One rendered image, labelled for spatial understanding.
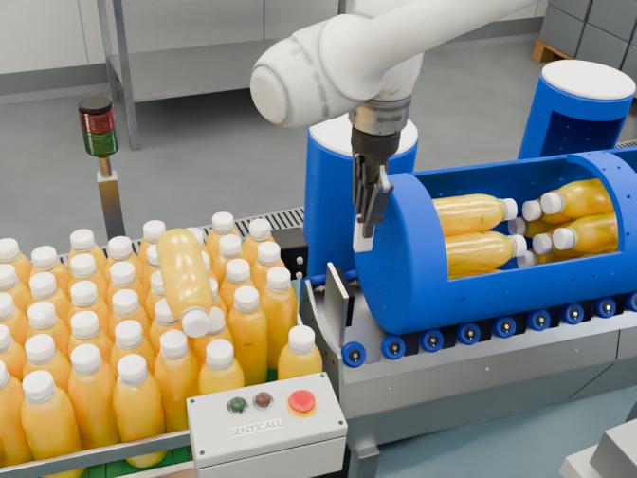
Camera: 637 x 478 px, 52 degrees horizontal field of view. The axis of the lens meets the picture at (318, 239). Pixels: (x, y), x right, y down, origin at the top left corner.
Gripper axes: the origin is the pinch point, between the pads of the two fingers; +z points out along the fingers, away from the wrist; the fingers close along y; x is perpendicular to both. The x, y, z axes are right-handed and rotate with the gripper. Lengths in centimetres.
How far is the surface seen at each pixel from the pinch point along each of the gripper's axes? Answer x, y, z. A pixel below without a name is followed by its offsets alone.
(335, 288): -3.7, -1.5, 13.1
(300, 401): -18.5, 27.5, 5.3
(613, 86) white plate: 107, -70, 13
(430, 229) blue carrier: 8.6, 6.6, -4.2
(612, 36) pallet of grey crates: 274, -262, 77
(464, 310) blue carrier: 14.7, 12.1, 10.0
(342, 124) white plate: 18, -61, 13
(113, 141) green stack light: -39, -36, -2
